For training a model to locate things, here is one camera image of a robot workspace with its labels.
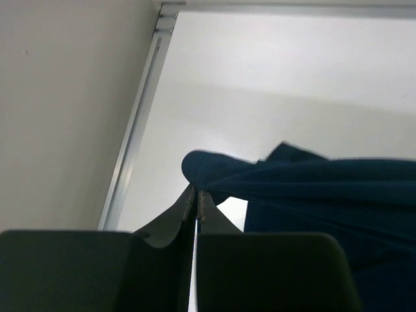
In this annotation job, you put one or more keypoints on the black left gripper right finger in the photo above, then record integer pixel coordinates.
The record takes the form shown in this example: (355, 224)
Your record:
(238, 271)

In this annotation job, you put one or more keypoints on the aluminium table edge rail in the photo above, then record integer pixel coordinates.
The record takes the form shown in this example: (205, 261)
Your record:
(334, 78)

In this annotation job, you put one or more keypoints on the navy blue shorts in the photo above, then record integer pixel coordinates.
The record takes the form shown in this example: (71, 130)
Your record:
(367, 205)

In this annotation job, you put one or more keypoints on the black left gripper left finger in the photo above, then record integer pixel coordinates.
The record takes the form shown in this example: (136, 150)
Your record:
(146, 270)

